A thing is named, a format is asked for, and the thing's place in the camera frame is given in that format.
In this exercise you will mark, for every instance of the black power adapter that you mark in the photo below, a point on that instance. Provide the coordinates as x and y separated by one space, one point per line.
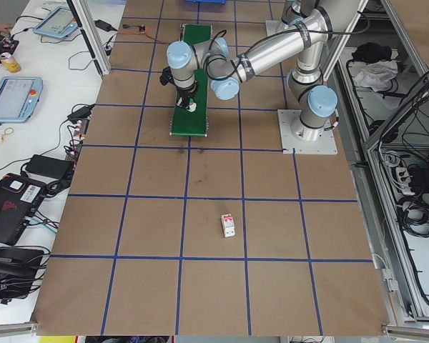
105 25
420 175
80 111

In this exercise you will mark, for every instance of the green conveyor belt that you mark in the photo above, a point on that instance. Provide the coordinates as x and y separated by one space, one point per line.
191 121

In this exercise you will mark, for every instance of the black laptop with red logo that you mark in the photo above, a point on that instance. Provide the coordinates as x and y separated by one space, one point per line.
7 207

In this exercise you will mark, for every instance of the aluminium profile bar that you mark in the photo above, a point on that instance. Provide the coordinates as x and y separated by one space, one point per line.
414 330
10 328

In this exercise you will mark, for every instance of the large black power brick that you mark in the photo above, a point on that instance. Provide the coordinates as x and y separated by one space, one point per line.
48 166

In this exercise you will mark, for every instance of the white power strip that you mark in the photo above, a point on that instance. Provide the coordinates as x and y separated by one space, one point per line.
404 178

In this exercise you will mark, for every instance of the small controller circuit board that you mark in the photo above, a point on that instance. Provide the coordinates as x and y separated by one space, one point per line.
142 28

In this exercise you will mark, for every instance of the black board with red parts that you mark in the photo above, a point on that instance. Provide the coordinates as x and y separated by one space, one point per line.
10 43

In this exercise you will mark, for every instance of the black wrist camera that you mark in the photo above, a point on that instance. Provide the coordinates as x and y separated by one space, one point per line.
166 76

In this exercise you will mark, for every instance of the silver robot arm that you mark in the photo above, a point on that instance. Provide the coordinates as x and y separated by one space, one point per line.
289 14
271 53

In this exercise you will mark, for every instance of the black electronic device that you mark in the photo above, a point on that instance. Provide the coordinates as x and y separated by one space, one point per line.
10 264

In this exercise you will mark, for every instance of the aluminium profile post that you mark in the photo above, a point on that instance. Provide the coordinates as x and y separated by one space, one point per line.
93 39

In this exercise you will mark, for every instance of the green push button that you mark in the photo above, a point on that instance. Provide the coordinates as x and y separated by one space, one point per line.
192 107

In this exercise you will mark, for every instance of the power strip with plugs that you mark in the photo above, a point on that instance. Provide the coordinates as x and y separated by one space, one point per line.
78 137

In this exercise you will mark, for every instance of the white red circuit breaker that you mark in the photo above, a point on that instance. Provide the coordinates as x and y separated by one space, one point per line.
228 226

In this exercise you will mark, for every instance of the light blue teach pendant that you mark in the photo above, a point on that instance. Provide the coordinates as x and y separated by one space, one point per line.
10 98
55 23

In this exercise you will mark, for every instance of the white crumpled cloth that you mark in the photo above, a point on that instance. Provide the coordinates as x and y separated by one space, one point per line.
372 75

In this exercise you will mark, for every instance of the V-shaped metal bar frame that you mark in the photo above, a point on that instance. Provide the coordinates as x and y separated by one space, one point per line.
361 214

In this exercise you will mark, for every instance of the grey metal bracket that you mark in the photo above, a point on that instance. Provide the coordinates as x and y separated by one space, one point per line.
389 278

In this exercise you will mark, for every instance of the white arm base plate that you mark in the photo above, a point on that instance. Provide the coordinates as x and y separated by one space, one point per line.
273 35
325 143

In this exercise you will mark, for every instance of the black crumpled cloth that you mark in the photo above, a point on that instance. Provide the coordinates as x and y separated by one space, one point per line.
372 51

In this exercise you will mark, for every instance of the yellow drinks can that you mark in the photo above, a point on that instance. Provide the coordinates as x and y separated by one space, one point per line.
10 62

